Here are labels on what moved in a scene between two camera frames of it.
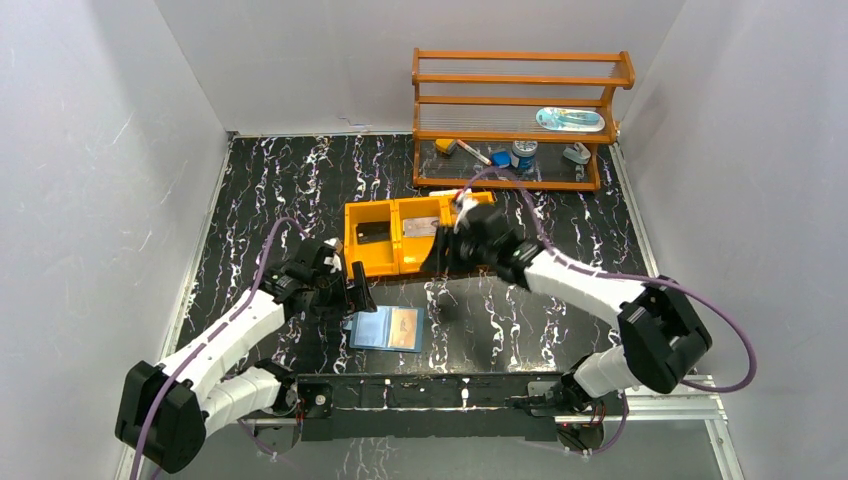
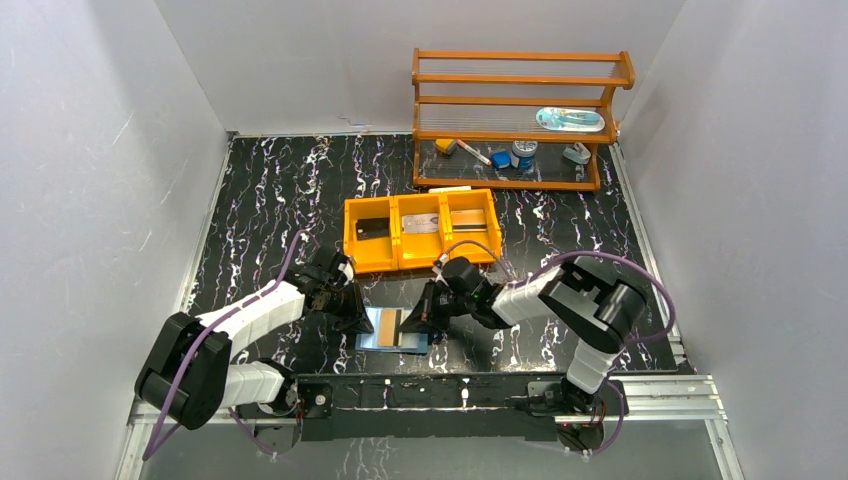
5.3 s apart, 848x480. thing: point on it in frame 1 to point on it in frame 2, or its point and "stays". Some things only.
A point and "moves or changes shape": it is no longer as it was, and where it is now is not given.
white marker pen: [474, 152] stays
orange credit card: [403, 328] moves or changes shape
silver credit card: [419, 226] stays
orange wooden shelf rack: [515, 119] stays
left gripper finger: [362, 299] to [355, 316]
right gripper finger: [439, 258] to [423, 317]
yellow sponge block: [445, 145] stays
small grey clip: [578, 153] stays
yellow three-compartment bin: [392, 237] stays
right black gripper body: [469, 252] to [450, 304]
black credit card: [370, 232] stays
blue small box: [501, 159] stays
